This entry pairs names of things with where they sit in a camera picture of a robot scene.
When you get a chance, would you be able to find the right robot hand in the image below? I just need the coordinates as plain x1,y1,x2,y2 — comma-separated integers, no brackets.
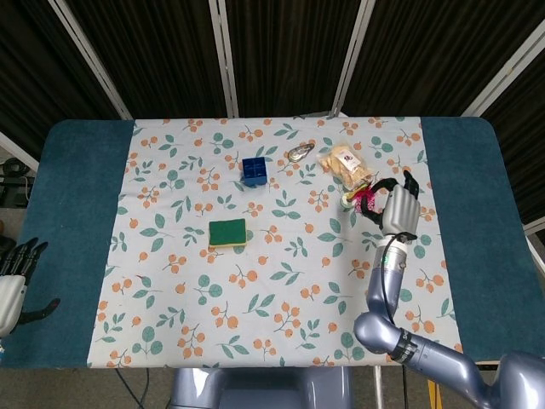
359,169,423,245

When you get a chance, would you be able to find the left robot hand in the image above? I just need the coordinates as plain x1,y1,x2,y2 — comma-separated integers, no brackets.
0,237,61,340

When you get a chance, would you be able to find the pink and yellow feather shuttlecock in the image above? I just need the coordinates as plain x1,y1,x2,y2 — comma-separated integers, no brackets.
340,181,382,210

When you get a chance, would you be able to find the pink patterned packet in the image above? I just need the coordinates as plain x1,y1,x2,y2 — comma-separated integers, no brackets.
361,193,387,215

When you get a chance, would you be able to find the floral print tablecloth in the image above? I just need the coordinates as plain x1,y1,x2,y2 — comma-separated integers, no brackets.
86,115,465,370

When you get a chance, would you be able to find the clear bag of snacks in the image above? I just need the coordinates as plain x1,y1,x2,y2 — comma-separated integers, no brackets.
315,143,376,191

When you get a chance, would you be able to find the dark blue table cover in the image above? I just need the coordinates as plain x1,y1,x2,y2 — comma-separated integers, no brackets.
0,117,527,371

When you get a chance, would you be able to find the silver metal clip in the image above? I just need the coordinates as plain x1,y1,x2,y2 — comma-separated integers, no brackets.
287,142,317,163

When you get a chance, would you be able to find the blue cube box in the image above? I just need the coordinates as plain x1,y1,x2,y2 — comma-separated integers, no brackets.
240,156,268,187

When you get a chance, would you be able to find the green and yellow sponge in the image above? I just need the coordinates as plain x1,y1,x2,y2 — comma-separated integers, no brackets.
207,218,249,250

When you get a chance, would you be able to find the grey-blue robot torso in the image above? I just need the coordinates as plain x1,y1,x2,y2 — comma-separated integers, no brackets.
169,366,354,409

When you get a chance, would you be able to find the black equipment with cables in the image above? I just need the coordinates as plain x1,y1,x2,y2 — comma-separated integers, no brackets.
0,156,36,210

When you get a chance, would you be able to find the blue floor cable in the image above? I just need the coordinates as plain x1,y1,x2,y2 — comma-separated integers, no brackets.
114,368,144,409

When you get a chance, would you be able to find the black folding screen white frame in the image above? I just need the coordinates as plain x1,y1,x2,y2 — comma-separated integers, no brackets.
0,0,545,235

